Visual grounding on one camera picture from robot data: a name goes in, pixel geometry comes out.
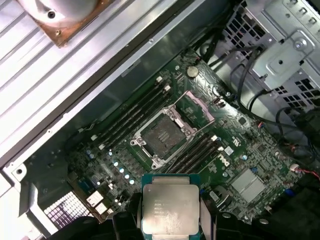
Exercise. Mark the RAM slot with black clips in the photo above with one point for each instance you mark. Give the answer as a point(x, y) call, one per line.
point(192, 150)
point(130, 112)
point(200, 158)
point(138, 121)

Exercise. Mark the silver green CPU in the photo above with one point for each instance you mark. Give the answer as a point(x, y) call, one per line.
point(170, 205)

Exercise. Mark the silver internal USB port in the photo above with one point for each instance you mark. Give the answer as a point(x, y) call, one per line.
point(217, 102)

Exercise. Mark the CPU socket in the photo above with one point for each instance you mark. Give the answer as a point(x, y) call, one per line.
point(162, 140)

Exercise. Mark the metal socket cover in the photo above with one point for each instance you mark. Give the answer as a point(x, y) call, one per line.
point(201, 105)

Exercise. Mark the black open PC case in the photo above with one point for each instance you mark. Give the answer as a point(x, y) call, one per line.
point(140, 65)

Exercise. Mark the silver chipset heat sink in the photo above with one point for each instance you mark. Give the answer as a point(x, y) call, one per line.
point(247, 185)

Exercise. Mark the RAM slot with white clips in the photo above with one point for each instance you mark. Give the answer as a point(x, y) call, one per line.
point(126, 108)
point(196, 154)
point(134, 117)
point(205, 162)

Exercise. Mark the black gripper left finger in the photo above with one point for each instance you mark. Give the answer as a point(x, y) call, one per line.
point(125, 227)

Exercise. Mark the black plastic shroud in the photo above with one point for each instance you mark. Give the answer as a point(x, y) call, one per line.
point(300, 215)

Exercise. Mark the silver rear port connector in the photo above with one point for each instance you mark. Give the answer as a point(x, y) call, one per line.
point(102, 208)
point(94, 198)

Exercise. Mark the silver coin battery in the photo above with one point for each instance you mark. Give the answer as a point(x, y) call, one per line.
point(192, 71)

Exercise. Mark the green motherboard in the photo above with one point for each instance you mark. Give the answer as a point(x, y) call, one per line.
point(262, 150)

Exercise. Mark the metal drive cage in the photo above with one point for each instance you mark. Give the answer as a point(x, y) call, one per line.
point(282, 57)

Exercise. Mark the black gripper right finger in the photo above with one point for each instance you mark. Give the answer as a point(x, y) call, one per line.
point(212, 230)

